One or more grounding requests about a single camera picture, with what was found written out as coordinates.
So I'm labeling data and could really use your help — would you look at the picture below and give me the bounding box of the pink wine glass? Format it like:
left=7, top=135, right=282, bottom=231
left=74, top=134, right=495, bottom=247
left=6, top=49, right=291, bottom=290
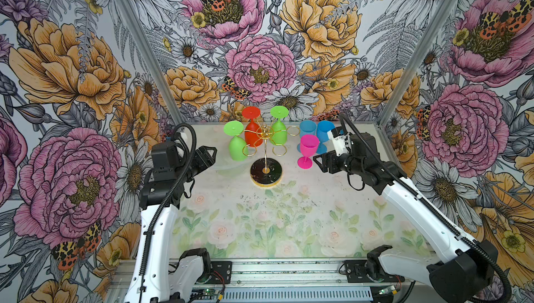
left=297, top=134, right=320, bottom=170

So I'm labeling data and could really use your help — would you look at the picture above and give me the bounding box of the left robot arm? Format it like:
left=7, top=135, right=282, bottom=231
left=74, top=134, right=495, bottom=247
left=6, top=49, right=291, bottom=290
left=124, top=140, right=217, bottom=302

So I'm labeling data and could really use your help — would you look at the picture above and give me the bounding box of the blue wine glass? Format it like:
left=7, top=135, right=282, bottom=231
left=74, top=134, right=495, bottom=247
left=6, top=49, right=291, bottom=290
left=316, top=120, right=335, bottom=154

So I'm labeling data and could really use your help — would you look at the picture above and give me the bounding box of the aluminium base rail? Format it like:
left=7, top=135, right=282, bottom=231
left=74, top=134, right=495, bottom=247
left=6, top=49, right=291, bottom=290
left=103, top=256, right=443, bottom=303

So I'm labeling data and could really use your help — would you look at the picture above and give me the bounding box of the red wine glass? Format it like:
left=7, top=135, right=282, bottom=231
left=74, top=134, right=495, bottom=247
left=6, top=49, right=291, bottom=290
left=242, top=106, right=263, bottom=147

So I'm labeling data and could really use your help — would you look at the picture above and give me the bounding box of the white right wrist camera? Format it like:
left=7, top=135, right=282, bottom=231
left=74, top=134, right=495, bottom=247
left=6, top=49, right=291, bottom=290
left=327, top=127, right=350, bottom=157

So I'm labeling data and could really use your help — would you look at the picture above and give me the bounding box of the gold wine glass rack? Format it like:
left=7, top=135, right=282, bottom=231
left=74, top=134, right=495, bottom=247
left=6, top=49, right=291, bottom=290
left=250, top=125, right=300, bottom=188

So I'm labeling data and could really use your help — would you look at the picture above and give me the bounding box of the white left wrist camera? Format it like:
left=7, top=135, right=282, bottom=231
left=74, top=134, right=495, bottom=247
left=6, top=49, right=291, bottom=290
left=165, top=132, right=190, bottom=158

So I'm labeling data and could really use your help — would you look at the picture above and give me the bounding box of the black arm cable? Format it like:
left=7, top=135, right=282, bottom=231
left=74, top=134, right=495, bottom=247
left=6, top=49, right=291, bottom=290
left=338, top=113, right=513, bottom=303
left=137, top=122, right=197, bottom=279

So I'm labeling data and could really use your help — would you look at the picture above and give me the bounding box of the green wine glass front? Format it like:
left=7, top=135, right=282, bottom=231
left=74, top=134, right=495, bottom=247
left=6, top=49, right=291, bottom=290
left=223, top=121, right=248, bottom=161

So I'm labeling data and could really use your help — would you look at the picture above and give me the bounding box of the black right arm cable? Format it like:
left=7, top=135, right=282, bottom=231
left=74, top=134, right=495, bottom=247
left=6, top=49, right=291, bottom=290
left=338, top=113, right=513, bottom=303

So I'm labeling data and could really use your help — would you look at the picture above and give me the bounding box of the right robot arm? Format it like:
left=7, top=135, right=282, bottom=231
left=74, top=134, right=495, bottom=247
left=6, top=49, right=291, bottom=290
left=313, top=128, right=511, bottom=302

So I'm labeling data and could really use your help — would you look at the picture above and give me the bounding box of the green wine glass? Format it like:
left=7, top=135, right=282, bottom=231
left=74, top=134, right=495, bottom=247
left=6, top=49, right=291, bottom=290
left=271, top=106, right=289, bottom=146
left=223, top=121, right=248, bottom=161

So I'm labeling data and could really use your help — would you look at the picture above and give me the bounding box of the green wine glass back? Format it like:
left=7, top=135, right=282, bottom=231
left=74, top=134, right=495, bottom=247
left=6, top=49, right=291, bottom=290
left=271, top=106, right=289, bottom=146

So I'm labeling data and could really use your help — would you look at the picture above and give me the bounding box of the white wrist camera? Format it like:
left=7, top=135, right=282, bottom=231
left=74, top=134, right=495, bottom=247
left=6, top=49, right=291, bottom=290
left=165, top=132, right=190, bottom=158
left=327, top=127, right=350, bottom=157

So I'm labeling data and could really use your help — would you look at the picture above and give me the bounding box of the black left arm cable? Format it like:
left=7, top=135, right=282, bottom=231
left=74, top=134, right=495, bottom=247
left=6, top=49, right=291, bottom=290
left=137, top=122, right=197, bottom=279

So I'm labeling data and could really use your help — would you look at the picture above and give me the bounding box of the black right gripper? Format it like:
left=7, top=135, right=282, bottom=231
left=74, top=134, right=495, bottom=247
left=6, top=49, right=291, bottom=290
left=313, top=150, right=364, bottom=175

